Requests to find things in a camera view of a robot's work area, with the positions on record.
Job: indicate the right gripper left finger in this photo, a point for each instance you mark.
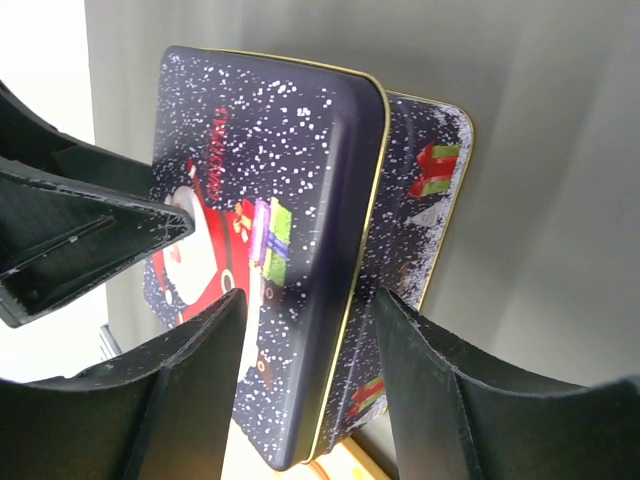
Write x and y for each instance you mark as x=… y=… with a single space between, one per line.
x=159 y=411

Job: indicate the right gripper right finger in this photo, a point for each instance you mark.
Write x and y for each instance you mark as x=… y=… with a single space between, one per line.
x=458 y=412

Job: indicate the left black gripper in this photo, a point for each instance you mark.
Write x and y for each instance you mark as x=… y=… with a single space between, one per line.
x=73 y=215

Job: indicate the gold tin lid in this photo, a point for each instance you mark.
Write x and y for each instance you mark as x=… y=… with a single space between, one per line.
x=277 y=161

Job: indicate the decorated cookie tin box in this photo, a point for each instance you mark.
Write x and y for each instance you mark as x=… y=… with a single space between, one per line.
x=428 y=151

